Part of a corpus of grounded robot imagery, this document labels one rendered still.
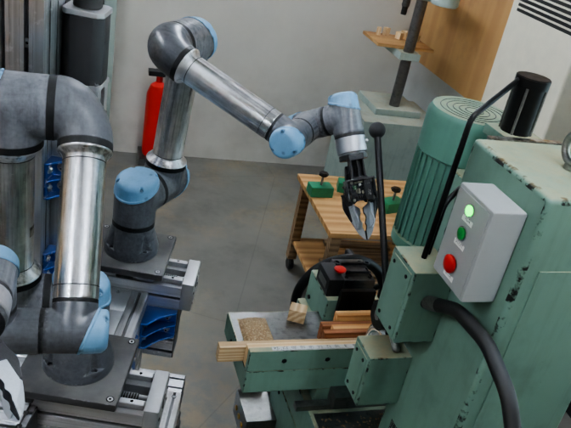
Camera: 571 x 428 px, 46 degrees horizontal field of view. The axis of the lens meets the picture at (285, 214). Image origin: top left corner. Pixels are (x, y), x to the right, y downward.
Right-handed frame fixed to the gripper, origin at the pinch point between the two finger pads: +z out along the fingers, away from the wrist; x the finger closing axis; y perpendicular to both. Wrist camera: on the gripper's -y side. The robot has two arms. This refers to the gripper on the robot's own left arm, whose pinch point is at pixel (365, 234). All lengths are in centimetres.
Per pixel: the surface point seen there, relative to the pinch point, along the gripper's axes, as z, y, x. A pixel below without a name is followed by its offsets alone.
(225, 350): 18.3, 23.9, -37.1
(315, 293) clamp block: 12.5, -1.6, -14.8
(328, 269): 6.8, 3.2, -10.9
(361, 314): 18.1, 9.2, -5.5
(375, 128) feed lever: -22.1, 30.8, 1.3
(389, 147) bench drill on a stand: -38, -206, 51
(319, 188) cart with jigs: -19, -141, 3
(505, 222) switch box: -1, 71, 10
